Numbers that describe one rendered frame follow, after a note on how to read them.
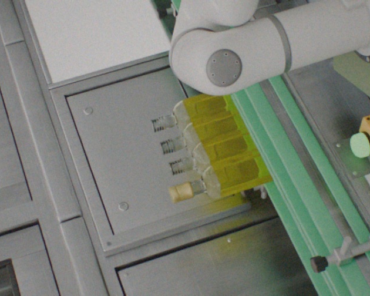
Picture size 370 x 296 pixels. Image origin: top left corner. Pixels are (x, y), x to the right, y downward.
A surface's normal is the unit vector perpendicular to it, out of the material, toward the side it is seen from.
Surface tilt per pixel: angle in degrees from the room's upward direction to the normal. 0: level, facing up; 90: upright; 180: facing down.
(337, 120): 90
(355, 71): 2
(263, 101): 90
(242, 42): 100
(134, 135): 90
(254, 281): 90
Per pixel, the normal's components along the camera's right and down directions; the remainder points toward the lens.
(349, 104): -0.01, -0.57
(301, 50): 0.33, 0.42
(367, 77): -0.93, 0.31
